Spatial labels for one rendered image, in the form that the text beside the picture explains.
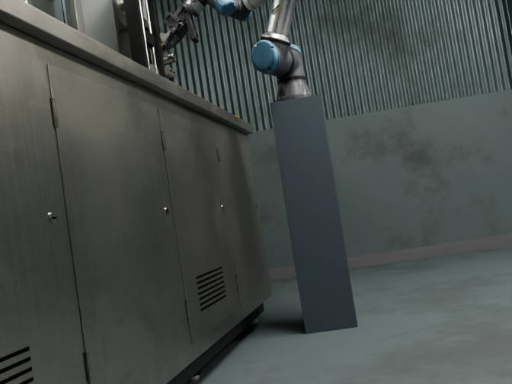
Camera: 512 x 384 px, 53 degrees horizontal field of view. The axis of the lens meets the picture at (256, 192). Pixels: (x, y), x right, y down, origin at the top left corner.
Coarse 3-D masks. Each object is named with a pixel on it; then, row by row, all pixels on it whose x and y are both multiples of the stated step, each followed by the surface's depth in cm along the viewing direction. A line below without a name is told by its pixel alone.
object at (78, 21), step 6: (72, 0) 119; (78, 0) 121; (72, 6) 119; (78, 6) 120; (72, 12) 119; (78, 12) 120; (72, 18) 119; (78, 18) 119; (78, 24) 119; (84, 24) 121; (78, 30) 119; (84, 30) 121
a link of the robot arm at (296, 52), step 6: (294, 48) 206; (294, 54) 205; (300, 54) 208; (294, 60) 203; (300, 60) 207; (294, 66) 204; (300, 66) 207; (288, 72) 204; (294, 72) 205; (300, 72) 206
